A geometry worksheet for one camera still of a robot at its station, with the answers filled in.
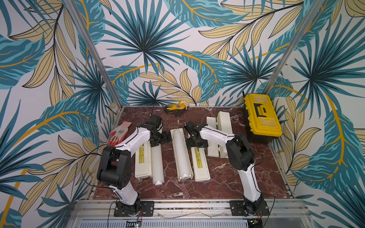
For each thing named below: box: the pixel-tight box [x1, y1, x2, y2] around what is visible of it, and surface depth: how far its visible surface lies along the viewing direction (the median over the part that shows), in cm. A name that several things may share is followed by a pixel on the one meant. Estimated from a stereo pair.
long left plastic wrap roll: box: [151, 143, 165, 187], surface depth 85 cm
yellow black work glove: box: [163, 101, 190, 117], surface depth 119 cm
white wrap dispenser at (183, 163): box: [170, 127, 212, 182], surface depth 88 cm
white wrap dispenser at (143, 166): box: [134, 141, 153, 179], surface depth 83 cm
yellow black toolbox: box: [243, 93, 283, 144], surface depth 92 cm
